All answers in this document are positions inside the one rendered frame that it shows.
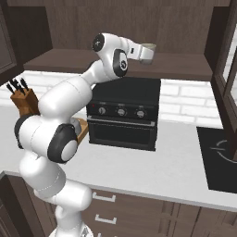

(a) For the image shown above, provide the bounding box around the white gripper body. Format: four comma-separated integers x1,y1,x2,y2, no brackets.
138,44,155,64

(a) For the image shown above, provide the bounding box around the wooden tray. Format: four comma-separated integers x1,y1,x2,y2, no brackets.
72,118,91,145

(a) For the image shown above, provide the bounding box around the grey kettle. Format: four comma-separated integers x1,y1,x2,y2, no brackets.
70,117,82,133

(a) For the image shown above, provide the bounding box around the dark glass cabinet door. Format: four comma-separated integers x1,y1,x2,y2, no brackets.
0,0,54,86

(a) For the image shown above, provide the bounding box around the dark wood base cabinet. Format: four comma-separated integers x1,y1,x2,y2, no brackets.
0,171,50,237

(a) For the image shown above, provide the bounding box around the black toaster oven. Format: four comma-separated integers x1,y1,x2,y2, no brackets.
85,76,162,153

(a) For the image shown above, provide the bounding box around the wooden knife block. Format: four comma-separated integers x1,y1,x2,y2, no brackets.
9,88,41,118

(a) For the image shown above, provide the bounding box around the black hob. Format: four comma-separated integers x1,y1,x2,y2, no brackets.
196,126,237,194

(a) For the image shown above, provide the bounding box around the dark wood drawer front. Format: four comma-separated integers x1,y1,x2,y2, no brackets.
81,208,172,237
88,187,175,217

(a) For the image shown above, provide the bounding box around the dark wood wall cabinet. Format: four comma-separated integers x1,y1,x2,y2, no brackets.
22,0,215,82

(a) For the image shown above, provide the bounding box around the black knife handle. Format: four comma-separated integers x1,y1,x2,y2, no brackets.
19,77,30,91
6,82,16,94
10,79,20,93

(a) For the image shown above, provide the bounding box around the white drawer handle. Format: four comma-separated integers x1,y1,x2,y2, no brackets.
92,191,117,204
94,214,118,225

